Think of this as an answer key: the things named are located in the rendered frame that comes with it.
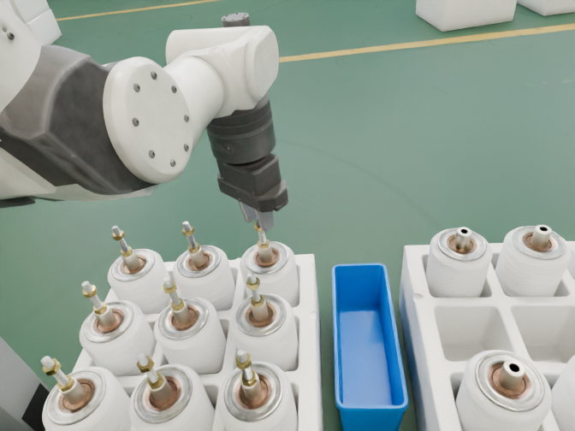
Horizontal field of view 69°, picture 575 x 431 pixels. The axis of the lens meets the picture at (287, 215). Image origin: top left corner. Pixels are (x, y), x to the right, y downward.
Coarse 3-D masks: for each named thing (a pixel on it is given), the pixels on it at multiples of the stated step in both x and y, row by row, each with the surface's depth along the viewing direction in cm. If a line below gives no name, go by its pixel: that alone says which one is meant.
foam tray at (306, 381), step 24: (168, 264) 83; (312, 264) 79; (240, 288) 76; (312, 288) 74; (216, 312) 72; (312, 312) 70; (312, 336) 66; (312, 360) 63; (120, 384) 64; (216, 384) 62; (312, 384) 60; (216, 408) 59; (312, 408) 57
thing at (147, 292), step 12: (156, 252) 76; (156, 264) 73; (108, 276) 72; (144, 276) 71; (156, 276) 72; (168, 276) 76; (120, 288) 70; (132, 288) 70; (144, 288) 71; (156, 288) 73; (132, 300) 72; (144, 300) 72; (156, 300) 74; (168, 300) 76; (144, 312) 74; (156, 312) 75
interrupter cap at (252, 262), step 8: (256, 248) 73; (272, 248) 72; (280, 248) 72; (248, 256) 71; (256, 256) 71; (280, 256) 71; (248, 264) 70; (256, 264) 70; (264, 264) 70; (272, 264) 69; (280, 264) 69; (256, 272) 68; (264, 272) 68; (272, 272) 68
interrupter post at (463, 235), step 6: (462, 228) 67; (468, 228) 67; (456, 234) 67; (462, 234) 66; (468, 234) 66; (456, 240) 67; (462, 240) 66; (468, 240) 66; (456, 246) 68; (462, 246) 67; (468, 246) 68
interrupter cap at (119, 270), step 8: (136, 256) 75; (144, 256) 74; (152, 256) 74; (120, 264) 73; (144, 264) 73; (152, 264) 72; (112, 272) 72; (120, 272) 72; (128, 272) 72; (136, 272) 71; (144, 272) 71; (120, 280) 70; (128, 280) 70
